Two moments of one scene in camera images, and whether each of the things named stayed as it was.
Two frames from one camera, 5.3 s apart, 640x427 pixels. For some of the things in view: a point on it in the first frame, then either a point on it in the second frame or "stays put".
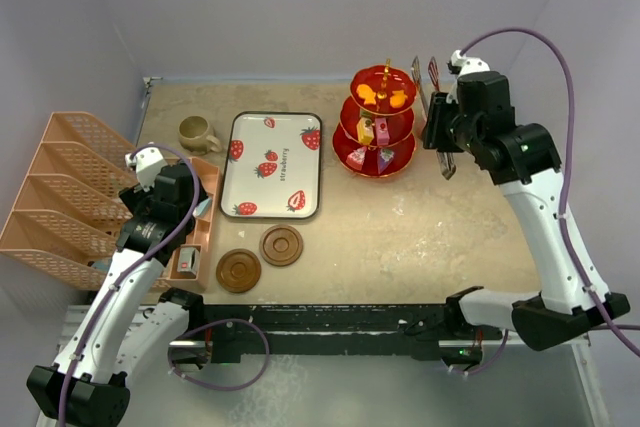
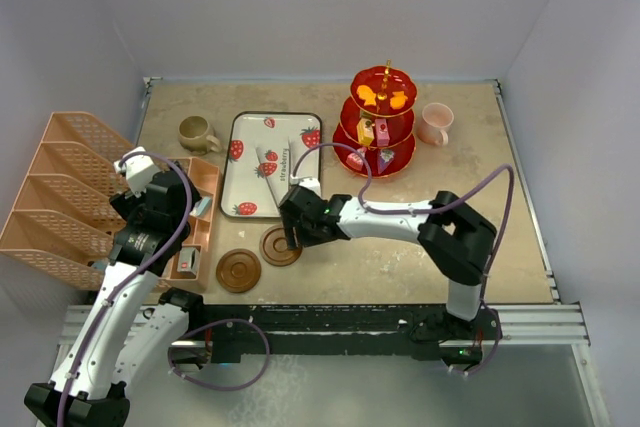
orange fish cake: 398,100 stays put
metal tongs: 446,159 -> 275,161
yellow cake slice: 365,131 stays put
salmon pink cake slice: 355,159 stays put
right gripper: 441,105 -> 303,239
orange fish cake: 367,93 stays put
